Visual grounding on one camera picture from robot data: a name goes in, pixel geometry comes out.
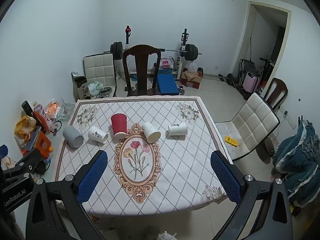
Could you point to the blue bench pad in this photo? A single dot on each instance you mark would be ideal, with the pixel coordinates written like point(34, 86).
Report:
point(167, 85)

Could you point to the grey cup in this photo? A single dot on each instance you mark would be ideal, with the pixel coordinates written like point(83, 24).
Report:
point(72, 137)

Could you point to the yellow plastic bag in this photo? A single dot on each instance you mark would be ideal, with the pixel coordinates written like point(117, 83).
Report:
point(23, 127)

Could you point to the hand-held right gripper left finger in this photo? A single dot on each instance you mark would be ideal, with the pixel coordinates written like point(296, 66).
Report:
point(93, 177)

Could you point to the white bench press rack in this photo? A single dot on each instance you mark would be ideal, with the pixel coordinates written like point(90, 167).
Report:
point(183, 47)

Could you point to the red and white plastic bag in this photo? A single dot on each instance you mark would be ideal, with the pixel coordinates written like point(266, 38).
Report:
point(167, 63)

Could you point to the pile of blue clothing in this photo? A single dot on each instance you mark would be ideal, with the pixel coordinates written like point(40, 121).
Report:
point(297, 165)

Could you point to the pink suitcase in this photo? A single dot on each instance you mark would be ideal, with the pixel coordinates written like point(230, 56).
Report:
point(251, 82)

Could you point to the yellow flat tool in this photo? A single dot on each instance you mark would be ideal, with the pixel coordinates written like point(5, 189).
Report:
point(231, 141)

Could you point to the folded metal cart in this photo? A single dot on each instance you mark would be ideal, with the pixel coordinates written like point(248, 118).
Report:
point(246, 67)

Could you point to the small black barbell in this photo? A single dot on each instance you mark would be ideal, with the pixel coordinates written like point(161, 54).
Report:
point(229, 78)

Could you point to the dark wooden chair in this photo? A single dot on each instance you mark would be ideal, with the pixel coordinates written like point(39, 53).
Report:
point(142, 70)
point(281, 86)

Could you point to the black box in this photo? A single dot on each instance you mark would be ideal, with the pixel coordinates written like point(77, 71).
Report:
point(26, 107)

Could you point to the orange box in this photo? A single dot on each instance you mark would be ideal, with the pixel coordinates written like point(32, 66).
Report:
point(41, 143)

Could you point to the floral printed tablecloth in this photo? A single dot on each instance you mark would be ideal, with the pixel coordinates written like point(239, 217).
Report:
point(175, 170)

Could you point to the orange snack bag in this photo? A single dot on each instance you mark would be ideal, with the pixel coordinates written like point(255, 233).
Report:
point(52, 109)

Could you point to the green plastic bag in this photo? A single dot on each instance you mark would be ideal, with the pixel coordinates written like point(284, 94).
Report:
point(95, 87)

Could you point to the red paper cup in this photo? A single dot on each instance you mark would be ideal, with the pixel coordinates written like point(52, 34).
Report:
point(119, 127)

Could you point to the brown cardboard box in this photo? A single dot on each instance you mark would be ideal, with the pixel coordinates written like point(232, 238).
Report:
point(191, 80)

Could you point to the white cup with black print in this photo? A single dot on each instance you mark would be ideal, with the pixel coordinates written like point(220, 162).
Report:
point(97, 135)
point(178, 129)

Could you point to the metal bowl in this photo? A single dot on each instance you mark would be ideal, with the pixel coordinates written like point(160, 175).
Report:
point(105, 93)

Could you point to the plain white cup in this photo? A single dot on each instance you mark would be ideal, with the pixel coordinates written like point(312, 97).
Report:
point(151, 131)

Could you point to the white padded chair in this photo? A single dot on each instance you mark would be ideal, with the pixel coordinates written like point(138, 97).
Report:
point(98, 67)
point(252, 122)

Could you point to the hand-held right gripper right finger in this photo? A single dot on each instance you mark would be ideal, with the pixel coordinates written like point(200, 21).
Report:
point(225, 177)

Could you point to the black scooter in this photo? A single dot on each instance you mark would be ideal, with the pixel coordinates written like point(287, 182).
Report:
point(267, 67)

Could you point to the brown printed carton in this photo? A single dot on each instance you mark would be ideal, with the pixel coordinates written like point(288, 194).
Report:
point(80, 87)

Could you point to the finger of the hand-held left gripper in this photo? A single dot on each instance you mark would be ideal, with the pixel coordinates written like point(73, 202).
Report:
point(3, 150)
point(28, 162)

